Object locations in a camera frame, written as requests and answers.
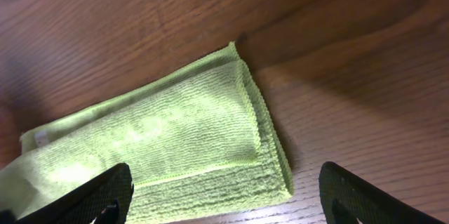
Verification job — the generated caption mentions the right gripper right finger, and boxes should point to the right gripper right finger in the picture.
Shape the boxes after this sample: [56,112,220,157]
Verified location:
[319,162,443,224]

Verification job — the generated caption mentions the light green microfiber cloth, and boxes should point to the light green microfiber cloth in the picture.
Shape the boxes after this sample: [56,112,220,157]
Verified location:
[1,43,294,223]

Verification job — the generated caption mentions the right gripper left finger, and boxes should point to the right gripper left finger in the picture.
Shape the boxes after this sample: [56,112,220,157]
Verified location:
[1,163,134,224]

